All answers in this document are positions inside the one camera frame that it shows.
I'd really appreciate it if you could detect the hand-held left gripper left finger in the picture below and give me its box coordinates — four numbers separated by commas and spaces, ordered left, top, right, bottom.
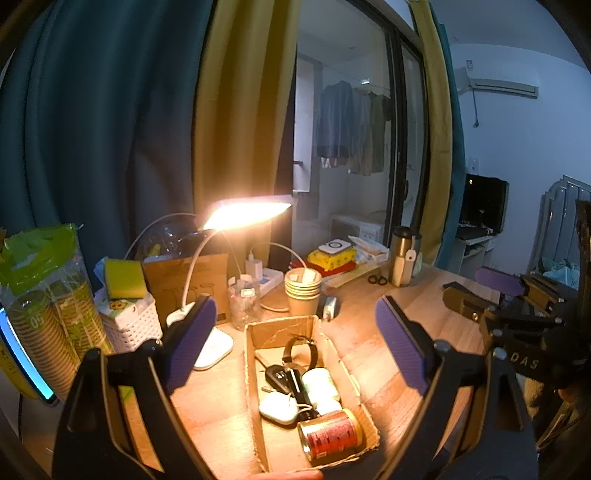
52, 295, 218, 480

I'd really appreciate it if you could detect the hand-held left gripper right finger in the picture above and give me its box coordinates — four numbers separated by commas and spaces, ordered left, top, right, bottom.
375, 295, 540, 480

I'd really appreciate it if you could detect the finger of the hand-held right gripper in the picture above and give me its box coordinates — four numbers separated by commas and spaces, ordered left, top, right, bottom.
475, 268, 525, 296
442, 281, 502, 319

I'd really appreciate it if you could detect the cardboard box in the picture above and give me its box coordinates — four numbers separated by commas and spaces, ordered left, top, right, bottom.
243, 315, 382, 474

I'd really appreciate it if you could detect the black car key with keyring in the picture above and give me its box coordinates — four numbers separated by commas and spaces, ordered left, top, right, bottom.
261, 364, 305, 393

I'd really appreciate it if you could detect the wristwatch with dark strap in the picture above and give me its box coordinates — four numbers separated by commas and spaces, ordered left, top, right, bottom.
281, 336, 319, 370

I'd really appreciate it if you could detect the black flashlight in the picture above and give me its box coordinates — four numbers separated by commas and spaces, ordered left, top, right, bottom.
283, 369, 320, 420

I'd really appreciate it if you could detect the red can with yellow lid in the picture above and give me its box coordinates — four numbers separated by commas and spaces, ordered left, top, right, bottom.
297, 408, 365, 466

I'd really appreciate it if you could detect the person's left hand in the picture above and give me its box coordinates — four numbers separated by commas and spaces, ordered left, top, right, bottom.
245, 470, 324, 480

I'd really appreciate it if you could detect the white television stand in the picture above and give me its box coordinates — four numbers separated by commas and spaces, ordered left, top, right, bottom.
450, 226, 499, 271

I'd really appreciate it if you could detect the white woven basket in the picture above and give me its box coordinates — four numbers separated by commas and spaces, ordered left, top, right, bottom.
95, 293, 163, 354

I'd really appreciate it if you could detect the pale plastic bag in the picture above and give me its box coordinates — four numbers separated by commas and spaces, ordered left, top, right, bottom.
538, 258, 580, 289

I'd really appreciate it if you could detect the brown lamp carton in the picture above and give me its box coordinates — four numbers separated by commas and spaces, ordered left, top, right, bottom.
143, 253, 230, 324

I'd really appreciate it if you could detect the clear plastic container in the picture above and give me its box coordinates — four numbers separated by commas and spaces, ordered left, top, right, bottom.
228, 274, 264, 330

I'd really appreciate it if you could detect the white printed pack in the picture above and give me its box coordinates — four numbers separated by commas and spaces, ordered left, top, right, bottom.
99, 298, 148, 320

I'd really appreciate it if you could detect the steel tumbler with tag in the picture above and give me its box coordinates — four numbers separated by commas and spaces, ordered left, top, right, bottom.
390, 226, 423, 288

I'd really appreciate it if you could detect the black television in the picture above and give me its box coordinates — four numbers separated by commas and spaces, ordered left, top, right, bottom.
462, 173, 510, 234

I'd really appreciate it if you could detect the tan flat envelope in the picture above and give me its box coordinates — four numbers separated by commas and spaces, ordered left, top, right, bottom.
330, 264, 382, 291

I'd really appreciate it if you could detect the grey padded headboard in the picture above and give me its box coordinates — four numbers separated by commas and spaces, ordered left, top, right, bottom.
531, 175, 591, 287

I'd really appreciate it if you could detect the yellow green sponge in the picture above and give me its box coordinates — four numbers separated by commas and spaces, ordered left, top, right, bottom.
102, 258, 147, 300

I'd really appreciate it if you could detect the white paper packet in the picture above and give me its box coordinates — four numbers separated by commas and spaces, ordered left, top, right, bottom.
348, 235, 391, 264

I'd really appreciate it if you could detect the white power strip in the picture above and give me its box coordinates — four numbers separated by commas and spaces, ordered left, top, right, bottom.
231, 270, 284, 301

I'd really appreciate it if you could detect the teal curtain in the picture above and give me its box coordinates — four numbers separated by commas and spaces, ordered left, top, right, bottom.
434, 23, 467, 273
0, 0, 218, 278

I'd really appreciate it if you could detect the stack of brown paper cups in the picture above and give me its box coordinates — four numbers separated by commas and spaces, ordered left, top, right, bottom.
284, 268, 323, 315

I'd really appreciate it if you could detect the white flat round-marked device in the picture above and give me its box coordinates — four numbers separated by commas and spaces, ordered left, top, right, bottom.
318, 240, 354, 256

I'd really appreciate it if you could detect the white appliance outside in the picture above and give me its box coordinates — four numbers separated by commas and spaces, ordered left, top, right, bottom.
330, 215, 386, 247

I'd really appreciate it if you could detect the bagged stack of paper cups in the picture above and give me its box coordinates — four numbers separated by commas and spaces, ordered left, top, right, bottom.
0, 224, 116, 393

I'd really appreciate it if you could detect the white desk lamp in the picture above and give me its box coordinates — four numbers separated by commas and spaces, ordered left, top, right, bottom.
165, 194, 294, 371

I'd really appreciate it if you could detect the yellow curtain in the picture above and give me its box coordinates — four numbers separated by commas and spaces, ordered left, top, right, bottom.
411, 0, 455, 268
191, 0, 303, 259

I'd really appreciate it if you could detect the device with lit screen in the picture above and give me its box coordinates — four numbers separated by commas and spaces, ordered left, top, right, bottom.
0, 307, 61, 407

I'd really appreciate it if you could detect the hanging olive shirt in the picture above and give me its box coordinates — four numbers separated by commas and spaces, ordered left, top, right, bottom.
367, 92, 394, 176

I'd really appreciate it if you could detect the white air conditioner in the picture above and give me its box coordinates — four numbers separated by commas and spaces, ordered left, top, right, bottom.
455, 67, 540, 97

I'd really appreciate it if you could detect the hanging pale shirt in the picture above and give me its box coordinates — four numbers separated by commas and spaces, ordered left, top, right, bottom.
348, 90, 376, 174

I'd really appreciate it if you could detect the hanging grey jacket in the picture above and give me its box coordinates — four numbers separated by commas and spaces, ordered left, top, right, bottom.
316, 80, 357, 160

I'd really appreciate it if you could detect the white cable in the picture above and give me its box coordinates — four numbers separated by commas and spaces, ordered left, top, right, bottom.
124, 212, 241, 278
249, 242, 311, 282

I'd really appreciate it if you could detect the black sliding door frame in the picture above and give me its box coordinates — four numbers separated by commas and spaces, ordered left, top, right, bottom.
385, 32, 430, 264

